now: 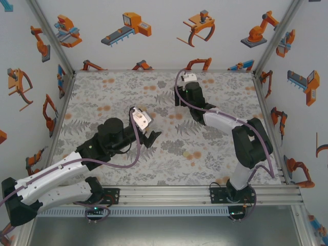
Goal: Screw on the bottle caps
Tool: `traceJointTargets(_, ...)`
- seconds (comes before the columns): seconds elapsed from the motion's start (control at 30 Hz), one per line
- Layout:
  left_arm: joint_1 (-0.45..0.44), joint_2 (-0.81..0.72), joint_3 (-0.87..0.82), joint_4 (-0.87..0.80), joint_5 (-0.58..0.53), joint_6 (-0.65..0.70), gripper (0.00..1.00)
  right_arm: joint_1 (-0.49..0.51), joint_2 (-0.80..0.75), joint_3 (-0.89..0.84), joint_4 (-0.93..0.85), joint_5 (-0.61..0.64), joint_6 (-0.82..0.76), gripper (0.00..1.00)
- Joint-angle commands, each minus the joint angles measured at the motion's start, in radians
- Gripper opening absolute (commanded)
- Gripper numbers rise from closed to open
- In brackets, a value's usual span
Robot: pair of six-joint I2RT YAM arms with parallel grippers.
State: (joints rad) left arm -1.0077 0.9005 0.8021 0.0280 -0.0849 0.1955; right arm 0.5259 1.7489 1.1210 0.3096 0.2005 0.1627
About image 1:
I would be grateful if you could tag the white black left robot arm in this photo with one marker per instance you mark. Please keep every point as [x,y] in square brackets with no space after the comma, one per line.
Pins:
[51,171]

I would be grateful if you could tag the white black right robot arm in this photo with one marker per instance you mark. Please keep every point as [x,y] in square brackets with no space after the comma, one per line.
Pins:
[220,120]

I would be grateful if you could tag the floral tablecloth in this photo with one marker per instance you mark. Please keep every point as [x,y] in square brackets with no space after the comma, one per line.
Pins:
[153,174]

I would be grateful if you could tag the controller board with green light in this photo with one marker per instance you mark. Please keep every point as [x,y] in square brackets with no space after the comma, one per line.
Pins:
[235,213]
[95,208]

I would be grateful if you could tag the thin aluminium table rail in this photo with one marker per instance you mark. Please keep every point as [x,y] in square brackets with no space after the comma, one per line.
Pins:
[164,70]

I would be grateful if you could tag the aluminium side rail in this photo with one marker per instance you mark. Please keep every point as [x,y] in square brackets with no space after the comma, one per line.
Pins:
[265,110]
[62,115]

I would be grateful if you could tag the aluminium frame rail with slots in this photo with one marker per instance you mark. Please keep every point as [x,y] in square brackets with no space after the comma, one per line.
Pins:
[164,196]

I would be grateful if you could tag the aluminium corner post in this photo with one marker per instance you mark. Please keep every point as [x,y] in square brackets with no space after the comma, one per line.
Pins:
[51,36]
[278,36]

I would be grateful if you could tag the aluminium frame leg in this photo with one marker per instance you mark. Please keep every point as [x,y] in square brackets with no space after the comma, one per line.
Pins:
[305,233]

